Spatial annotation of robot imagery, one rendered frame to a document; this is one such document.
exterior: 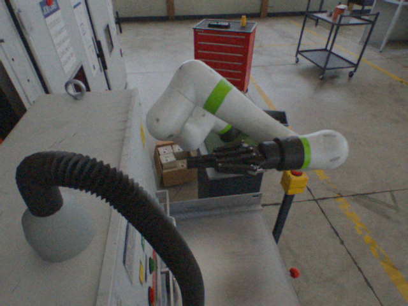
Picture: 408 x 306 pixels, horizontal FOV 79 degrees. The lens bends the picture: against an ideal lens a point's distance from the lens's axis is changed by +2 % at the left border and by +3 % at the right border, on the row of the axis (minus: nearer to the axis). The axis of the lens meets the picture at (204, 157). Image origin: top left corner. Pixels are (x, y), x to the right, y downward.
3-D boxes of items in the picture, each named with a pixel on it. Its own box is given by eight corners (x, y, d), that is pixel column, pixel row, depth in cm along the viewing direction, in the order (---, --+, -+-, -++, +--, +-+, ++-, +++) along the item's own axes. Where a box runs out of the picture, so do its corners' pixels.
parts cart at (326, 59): (353, 78, 410) (380, 11, 347) (320, 81, 400) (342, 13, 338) (322, 59, 477) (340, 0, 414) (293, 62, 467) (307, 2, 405)
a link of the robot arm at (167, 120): (174, 143, 129) (130, 123, 76) (192, 117, 128) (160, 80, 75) (194, 157, 127) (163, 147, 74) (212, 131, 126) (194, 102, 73)
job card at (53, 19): (78, 60, 93) (56, -7, 79) (67, 76, 82) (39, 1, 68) (76, 60, 93) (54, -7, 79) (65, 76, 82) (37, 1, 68)
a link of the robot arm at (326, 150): (355, 123, 64) (363, 166, 62) (326, 133, 76) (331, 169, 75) (303, 127, 62) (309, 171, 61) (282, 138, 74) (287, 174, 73)
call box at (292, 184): (296, 180, 118) (301, 165, 112) (303, 193, 112) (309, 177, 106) (279, 182, 117) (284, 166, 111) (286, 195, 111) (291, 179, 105)
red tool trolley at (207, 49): (194, 100, 351) (191, 18, 285) (204, 86, 386) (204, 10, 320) (242, 107, 335) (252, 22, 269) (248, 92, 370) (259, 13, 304)
